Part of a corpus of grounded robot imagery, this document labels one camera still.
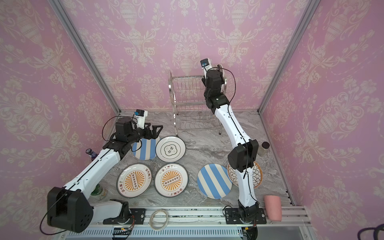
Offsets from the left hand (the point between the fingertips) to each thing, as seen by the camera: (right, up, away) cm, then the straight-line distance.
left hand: (156, 125), depth 80 cm
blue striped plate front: (+32, -32, +5) cm, 46 cm away
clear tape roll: (+3, -47, -6) cm, 48 cm away
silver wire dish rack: (+17, +11, +39) cm, 44 cm away
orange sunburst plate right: (+7, -31, +5) cm, 33 cm away
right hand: (+33, +30, -3) cm, 44 cm away
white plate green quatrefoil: (+4, -15, +19) cm, 25 cm away
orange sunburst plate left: (-14, -32, +5) cm, 35 cm away
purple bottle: (-32, -14, -4) cm, 36 cm away
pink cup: (+59, -40, -7) cm, 72 cm away
